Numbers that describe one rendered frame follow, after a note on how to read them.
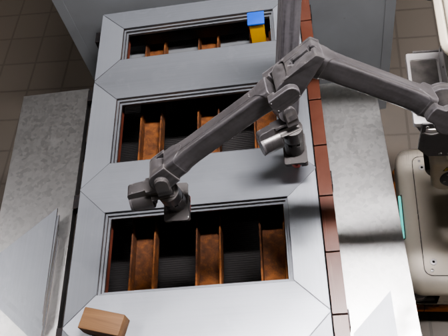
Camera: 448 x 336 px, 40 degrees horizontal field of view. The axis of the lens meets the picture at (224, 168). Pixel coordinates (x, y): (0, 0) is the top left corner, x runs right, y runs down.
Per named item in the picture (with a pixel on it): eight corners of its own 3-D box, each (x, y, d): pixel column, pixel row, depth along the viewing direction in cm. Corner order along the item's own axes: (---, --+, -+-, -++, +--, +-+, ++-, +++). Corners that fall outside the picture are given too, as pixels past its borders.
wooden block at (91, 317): (83, 333, 168) (77, 327, 164) (91, 312, 171) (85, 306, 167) (123, 341, 165) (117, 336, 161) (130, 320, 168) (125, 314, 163)
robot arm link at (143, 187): (166, 179, 142) (166, 155, 149) (119, 189, 143) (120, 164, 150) (179, 213, 150) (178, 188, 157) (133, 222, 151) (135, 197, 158)
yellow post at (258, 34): (255, 63, 231) (249, 27, 215) (255, 53, 233) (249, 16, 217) (269, 61, 230) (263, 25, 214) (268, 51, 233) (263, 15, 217)
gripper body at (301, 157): (285, 167, 175) (283, 153, 169) (283, 139, 180) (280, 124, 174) (308, 165, 174) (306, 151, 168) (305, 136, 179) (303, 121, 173)
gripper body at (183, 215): (165, 223, 160) (159, 216, 153) (165, 186, 163) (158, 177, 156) (189, 221, 159) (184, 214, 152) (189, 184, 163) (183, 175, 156)
